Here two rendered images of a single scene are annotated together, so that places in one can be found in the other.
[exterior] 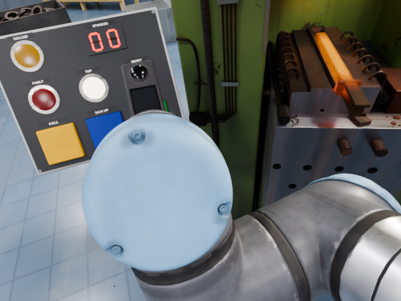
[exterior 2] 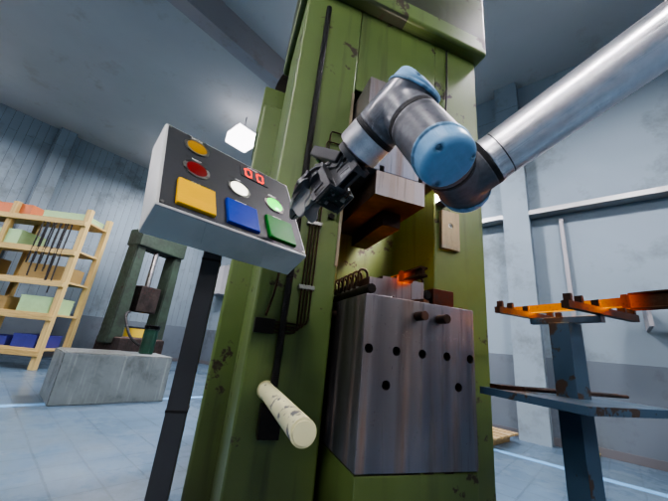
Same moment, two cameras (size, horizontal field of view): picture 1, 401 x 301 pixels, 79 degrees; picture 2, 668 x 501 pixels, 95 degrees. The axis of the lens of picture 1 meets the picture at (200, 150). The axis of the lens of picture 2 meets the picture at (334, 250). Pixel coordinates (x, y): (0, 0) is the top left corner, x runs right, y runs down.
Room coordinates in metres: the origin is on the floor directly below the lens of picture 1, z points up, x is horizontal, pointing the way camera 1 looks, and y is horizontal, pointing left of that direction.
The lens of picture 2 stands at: (-0.20, 0.35, 0.76)
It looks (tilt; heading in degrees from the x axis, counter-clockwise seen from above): 18 degrees up; 327
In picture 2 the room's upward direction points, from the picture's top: 6 degrees clockwise
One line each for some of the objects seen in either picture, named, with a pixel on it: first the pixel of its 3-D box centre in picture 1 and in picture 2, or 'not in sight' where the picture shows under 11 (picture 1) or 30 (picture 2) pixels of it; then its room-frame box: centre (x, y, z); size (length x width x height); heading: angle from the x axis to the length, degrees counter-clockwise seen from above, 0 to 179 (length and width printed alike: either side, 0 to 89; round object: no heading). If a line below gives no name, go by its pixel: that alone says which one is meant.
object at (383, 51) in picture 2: not in sight; (377, 97); (0.84, -0.48, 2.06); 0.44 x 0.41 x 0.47; 166
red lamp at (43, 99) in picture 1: (44, 99); (197, 169); (0.46, 0.30, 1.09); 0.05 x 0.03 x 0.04; 76
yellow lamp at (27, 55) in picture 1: (27, 56); (197, 147); (0.50, 0.31, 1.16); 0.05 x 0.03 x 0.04; 76
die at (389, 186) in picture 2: not in sight; (374, 210); (0.70, -0.40, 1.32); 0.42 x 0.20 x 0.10; 166
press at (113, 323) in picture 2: not in sight; (148, 280); (6.53, 0.12, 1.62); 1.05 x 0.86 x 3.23; 106
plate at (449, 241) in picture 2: not in sight; (449, 231); (0.55, -0.68, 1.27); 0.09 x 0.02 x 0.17; 76
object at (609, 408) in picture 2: not in sight; (574, 401); (0.21, -0.78, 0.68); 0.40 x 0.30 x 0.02; 78
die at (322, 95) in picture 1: (316, 63); (368, 295); (0.70, -0.40, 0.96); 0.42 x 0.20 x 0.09; 166
